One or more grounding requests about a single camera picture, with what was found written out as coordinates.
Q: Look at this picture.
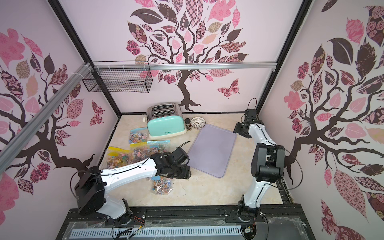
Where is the candy bag blue zip front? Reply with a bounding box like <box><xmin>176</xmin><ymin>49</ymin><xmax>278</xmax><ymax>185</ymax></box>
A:
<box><xmin>150</xmin><ymin>176</ymin><xmax>173</xmax><ymax>195</ymax></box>

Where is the candy bag blue zip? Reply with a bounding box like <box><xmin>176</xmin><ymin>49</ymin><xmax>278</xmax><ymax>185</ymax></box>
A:
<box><xmin>150</xmin><ymin>176</ymin><xmax>173</xmax><ymax>195</ymax></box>
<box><xmin>131</xmin><ymin>140</ymin><xmax>171</xmax><ymax>163</ymax></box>

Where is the lavender plastic tray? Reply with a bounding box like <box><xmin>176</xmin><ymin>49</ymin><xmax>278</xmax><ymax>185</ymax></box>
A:
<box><xmin>188</xmin><ymin>125</ymin><xmax>237</xmax><ymax>178</ymax></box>

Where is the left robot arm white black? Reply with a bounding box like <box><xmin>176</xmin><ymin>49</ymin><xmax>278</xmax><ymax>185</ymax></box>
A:
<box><xmin>71</xmin><ymin>147</ymin><xmax>192</xmax><ymax>220</ymax></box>

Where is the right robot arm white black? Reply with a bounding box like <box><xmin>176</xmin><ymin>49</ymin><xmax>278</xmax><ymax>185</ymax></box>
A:
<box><xmin>234</xmin><ymin>108</ymin><xmax>288</xmax><ymax>218</ymax></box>

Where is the candy bag blue zip upper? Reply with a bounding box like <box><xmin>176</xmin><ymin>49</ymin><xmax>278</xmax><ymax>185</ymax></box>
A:
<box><xmin>131</xmin><ymin>140</ymin><xmax>171</xmax><ymax>163</ymax></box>

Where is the candy bag near toaster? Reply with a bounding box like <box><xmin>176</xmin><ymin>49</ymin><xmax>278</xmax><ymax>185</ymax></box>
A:
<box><xmin>129</xmin><ymin>127</ymin><xmax>149</xmax><ymax>145</ymax></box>

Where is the candy bag yellow zip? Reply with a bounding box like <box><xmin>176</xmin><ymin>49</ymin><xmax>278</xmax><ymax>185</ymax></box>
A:
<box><xmin>106</xmin><ymin>147</ymin><xmax>133</xmax><ymax>169</ymax></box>

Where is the mint green toaster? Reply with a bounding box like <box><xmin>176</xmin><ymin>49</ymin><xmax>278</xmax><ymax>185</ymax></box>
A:
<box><xmin>146</xmin><ymin>103</ymin><xmax>187</xmax><ymax>140</ymax></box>

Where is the small dark spice jar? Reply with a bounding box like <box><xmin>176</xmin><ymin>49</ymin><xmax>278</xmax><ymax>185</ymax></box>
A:
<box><xmin>185</xmin><ymin>118</ymin><xmax>192</xmax><ymax>131</ymax></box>

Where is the white sink strainer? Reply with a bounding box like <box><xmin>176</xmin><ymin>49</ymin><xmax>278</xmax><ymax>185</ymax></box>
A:
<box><xmin>191</xmin><ymin>117</ymin><xmax>206</xmax><ymax>129</ymax></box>

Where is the aluminium rail back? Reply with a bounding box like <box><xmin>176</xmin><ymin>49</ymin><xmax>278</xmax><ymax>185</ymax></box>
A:
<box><xmin>94</xmin><ymin>62</ymin><xmax>277</xmax><ymax>71</ymax></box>

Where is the aluminium rail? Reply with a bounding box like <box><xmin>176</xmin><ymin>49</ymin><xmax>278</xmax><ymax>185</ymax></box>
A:
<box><xmin>1</xmin><ymin>63</ymin><xmax>91</xmax><ymax>173</ymax></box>
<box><xmin>94</xmin><ymin>62</ymin><xmax>277</xmax><ymax>71</ymax></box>

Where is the black wire basket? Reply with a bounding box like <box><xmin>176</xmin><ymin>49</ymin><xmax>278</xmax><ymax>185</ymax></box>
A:
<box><xmin>83</xmin><ymin>60</ymin><xmax>153</xmax><ymax>93</ymax></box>

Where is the black base frame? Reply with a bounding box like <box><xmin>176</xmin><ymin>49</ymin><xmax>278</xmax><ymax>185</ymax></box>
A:
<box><xmin>56</xmin><ymin>204</ymin><xmax>315</xmax><ymax>240</ymax></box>

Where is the white cable duct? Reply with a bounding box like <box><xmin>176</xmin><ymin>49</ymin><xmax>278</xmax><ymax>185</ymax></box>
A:
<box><xmin>66</xmin><ymin>226</ymin><xmax>243</xmax><ymax>240</ymax></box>

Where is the aluminium rail left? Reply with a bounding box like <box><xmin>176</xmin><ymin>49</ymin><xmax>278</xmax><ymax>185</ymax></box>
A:
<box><xmin>1</xmin><ymin>63</ymin><xmax>91</xmax><ymax>173</ymax></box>

